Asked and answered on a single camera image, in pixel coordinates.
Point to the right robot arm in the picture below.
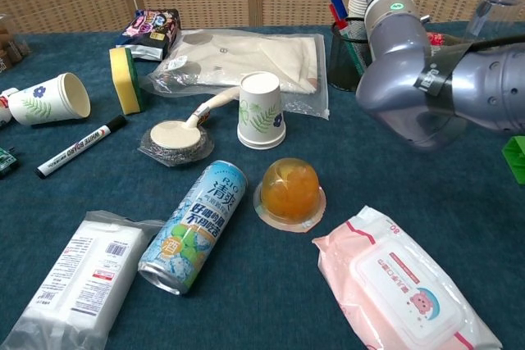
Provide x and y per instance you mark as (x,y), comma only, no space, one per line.
(410,63)

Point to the red marker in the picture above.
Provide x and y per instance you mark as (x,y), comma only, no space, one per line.
(341,22)

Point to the black mesh pen holder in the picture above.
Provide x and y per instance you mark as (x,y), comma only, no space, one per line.
(344,67)

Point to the black whiteboard marker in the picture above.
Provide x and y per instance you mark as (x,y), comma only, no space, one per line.
(78,148)

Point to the stack of white paper cups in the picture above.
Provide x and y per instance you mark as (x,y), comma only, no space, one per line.
(357,7)

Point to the cola bottle with red label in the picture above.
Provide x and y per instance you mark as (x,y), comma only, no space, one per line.
(436,40)

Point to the white cloth in plastic bag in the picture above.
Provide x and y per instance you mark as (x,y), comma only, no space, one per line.
(254,55)

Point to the clear plastic water bottle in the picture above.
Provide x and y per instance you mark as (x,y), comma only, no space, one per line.
(494,10)

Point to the floral paper cup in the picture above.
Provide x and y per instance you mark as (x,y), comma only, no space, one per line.
(41,104)
(261,116)

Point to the dark purple snack bag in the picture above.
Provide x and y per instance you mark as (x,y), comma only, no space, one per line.
(149,32)

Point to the orange fruit jelly cup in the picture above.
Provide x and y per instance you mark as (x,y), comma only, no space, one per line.
(290,192)

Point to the green plastic part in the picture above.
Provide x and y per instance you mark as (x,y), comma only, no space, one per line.
(516,157)

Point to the yellow and green sponge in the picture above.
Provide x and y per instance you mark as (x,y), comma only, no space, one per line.
(123,79)

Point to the light blue drink can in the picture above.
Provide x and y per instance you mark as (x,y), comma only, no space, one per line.
(197,227)

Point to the pink wet wipes pack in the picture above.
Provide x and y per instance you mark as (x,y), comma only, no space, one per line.
(393,284)

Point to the clear box with brown contents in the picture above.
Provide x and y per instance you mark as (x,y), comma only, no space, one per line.
(10,48)

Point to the green circuit board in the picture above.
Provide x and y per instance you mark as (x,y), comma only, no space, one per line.
(6,161)

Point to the white wipes pack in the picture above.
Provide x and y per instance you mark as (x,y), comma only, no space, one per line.
(78,280)

